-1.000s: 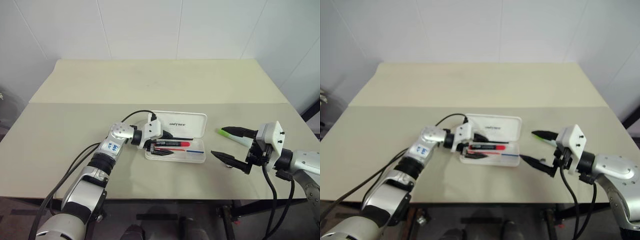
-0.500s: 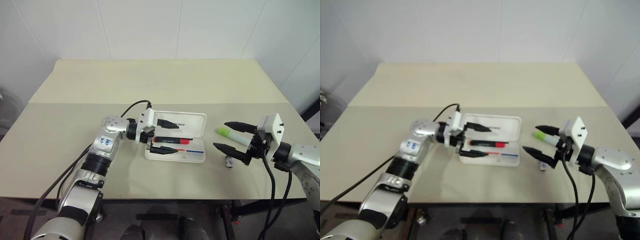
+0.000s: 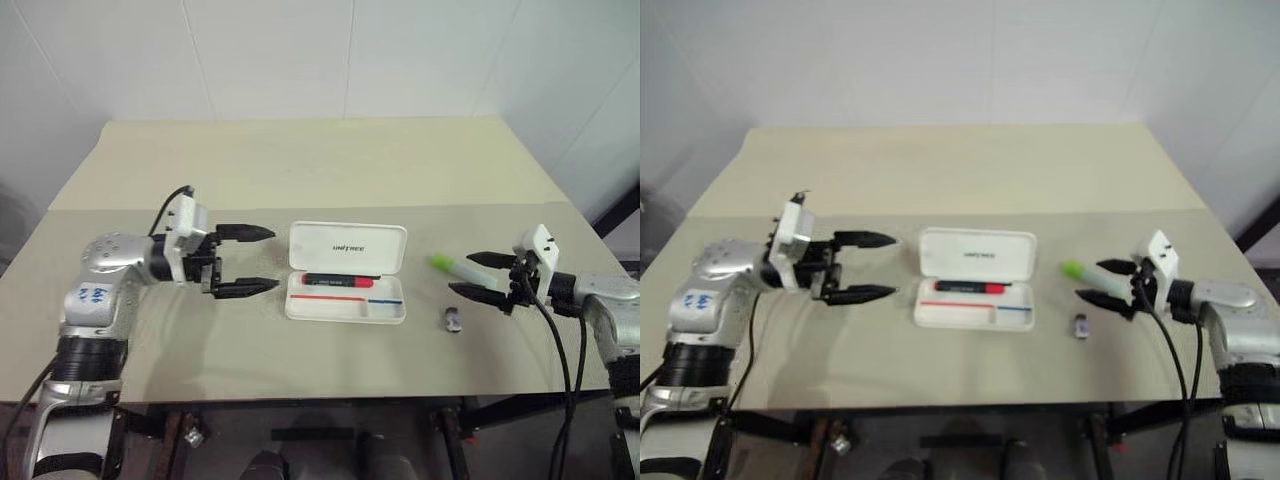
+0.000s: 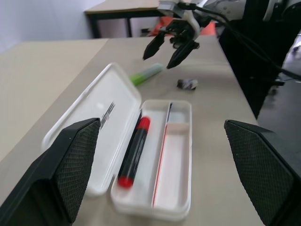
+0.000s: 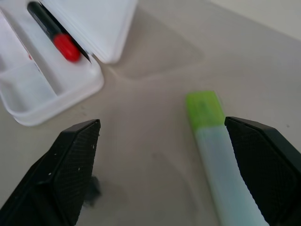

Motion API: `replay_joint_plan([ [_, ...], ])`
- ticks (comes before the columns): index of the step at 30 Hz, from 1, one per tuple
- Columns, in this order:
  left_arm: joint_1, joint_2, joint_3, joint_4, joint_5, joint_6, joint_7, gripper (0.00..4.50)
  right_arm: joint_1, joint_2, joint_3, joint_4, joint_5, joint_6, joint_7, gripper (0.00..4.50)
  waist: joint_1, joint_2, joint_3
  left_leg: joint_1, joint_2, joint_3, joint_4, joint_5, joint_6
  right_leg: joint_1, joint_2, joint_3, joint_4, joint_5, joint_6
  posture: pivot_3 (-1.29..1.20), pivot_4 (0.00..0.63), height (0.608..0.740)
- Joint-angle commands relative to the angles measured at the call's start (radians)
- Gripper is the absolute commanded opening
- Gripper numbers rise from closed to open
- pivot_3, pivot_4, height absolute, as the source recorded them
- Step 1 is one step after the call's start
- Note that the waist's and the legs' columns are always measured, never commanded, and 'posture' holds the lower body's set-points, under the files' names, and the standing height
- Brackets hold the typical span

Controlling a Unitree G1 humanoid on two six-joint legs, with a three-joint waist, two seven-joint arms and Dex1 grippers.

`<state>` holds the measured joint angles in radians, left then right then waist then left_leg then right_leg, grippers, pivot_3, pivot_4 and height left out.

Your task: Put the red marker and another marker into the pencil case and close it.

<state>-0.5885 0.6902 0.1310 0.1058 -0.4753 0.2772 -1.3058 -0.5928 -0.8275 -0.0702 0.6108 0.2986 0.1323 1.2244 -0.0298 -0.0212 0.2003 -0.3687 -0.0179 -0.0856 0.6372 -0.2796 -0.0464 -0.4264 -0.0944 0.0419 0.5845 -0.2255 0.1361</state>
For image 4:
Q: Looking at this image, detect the orange object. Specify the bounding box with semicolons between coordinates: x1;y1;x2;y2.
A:
148;16;216;36

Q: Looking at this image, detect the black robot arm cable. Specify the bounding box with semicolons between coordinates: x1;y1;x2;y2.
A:
178;2;301;83

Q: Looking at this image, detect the red and black marker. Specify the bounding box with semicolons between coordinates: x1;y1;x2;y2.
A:
117;115;151;189

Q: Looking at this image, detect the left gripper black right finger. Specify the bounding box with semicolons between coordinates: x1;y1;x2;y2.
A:
224;119;301;226

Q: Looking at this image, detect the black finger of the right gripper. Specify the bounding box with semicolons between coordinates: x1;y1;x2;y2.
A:
166;40;200;69
142;31;167;61

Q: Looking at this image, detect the green marker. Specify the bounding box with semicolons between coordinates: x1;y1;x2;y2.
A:
129;63;165;87

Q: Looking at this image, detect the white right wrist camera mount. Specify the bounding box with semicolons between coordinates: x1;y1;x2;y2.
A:
157;0;201;40

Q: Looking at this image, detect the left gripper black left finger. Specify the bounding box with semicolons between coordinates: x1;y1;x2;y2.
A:
0;118;102;226

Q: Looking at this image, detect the wooden table with black frame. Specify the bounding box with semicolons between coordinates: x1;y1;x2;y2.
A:
84;0;165;39

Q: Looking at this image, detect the white plastic pencil case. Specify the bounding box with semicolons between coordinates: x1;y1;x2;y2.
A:
41;62;193;217

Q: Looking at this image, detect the black robot torso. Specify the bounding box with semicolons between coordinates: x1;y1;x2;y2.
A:
217;0;301;120

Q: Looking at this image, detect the small dark crumpled object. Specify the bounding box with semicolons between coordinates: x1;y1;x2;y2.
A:
176;79;198;91

